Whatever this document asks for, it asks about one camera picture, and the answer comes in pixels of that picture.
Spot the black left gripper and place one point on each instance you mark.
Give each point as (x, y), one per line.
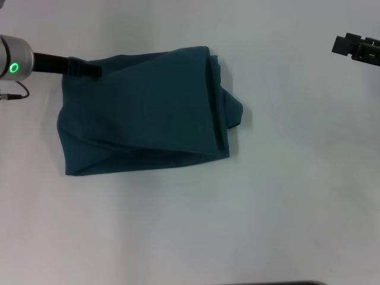
(50, 63)

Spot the teal blue printed t-shirt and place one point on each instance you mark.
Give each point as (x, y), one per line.
(142, 118)

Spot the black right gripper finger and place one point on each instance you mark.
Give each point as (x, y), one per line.
(341, 46)

